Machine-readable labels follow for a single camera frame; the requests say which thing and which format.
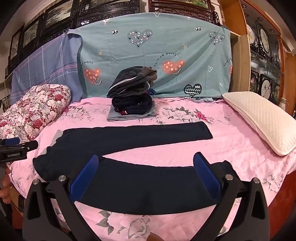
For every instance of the round painted plate on stand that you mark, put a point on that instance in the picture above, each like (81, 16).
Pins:
(265, 41)
(267, 87)
(251, 34)

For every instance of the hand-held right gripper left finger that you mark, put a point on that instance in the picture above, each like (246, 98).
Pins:
(85, 176)

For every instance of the wooden display cabinet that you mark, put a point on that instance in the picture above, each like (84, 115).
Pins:
(240, 46)

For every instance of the pink floral bedsheet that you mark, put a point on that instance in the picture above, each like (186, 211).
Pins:
(231, 143)

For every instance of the person's right hand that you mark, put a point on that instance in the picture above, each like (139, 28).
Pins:
(155, 237)

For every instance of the red wooden bed frame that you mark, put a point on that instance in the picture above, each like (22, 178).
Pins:
(281, 185)

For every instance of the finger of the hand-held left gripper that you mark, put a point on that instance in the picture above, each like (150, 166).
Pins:
(30, 144)
(9, 141)

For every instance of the grey folded pants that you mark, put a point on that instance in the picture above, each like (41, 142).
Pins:
(149, 74)

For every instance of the dark carved wooden screen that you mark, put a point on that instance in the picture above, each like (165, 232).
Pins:
(76, 11)

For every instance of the person's left hand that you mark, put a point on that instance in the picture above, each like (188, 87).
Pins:
(7, 194)

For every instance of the red floral pillow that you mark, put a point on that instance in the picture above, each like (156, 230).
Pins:
(34, 109)

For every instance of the light grey-blue folded garment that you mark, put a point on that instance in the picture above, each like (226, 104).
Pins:
(115, 117)

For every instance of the white quilted pillow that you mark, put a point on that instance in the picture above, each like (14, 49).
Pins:
(261, 118)

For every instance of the blue plaid sheet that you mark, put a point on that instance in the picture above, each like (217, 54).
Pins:
(46, 64)

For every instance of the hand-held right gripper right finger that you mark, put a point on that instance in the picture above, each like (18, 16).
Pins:
(205, 176)

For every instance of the navy red-striped folded garment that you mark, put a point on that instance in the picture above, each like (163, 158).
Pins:
(134, 104)

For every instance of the teal heart-print sheet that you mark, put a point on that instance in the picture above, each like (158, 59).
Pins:
(161, 46)

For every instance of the navy blue pants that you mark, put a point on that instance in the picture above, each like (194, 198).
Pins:
(138, 185)

